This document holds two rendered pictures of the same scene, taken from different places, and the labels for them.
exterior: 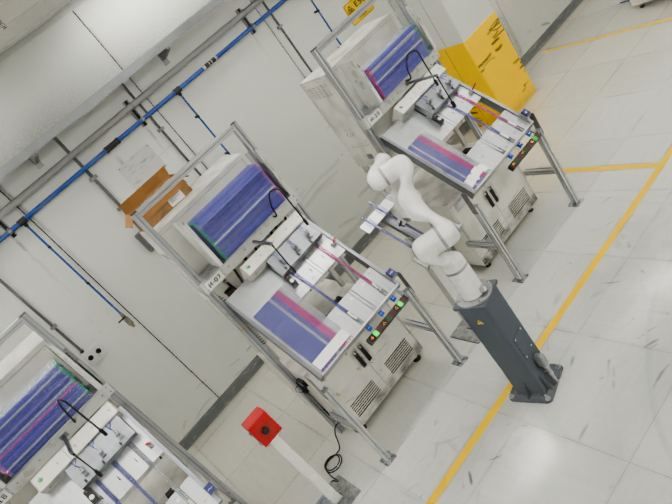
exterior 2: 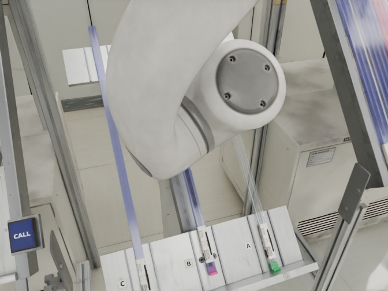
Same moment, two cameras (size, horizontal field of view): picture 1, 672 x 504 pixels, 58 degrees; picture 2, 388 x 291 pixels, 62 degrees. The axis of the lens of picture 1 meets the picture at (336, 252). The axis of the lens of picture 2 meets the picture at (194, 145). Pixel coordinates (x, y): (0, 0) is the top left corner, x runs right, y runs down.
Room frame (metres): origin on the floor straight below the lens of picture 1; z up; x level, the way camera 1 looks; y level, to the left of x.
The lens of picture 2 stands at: (2.63, -0.48, 1.23)
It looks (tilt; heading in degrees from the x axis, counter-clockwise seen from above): 36 degrees down; 5
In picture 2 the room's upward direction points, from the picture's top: straight up
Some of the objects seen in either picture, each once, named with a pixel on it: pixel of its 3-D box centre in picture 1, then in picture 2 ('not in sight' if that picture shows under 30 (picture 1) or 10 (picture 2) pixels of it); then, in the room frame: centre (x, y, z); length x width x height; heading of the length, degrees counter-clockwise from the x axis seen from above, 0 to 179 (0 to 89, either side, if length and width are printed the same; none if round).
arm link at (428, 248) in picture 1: (437, 253); not in sight; (2.45, -0.37, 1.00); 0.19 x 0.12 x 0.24; 80
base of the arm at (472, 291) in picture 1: (465, 281); not in sight; (2.44, -0.40, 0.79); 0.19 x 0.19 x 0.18
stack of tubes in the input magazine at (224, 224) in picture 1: (237, 210); not in sight; (3.31, 0.29, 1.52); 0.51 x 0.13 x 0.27; 112
